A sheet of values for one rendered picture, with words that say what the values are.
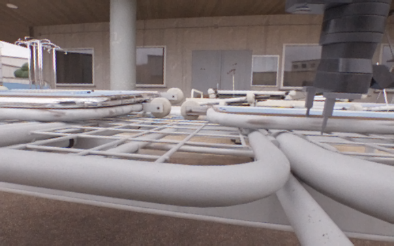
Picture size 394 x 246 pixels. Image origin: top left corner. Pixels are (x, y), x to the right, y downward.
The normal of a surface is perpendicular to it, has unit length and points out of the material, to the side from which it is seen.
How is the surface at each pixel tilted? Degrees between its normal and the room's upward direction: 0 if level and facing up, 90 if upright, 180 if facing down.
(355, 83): 101
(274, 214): 90
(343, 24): 97
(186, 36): 90
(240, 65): 90
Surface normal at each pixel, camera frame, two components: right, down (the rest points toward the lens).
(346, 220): -0.17, 0.10
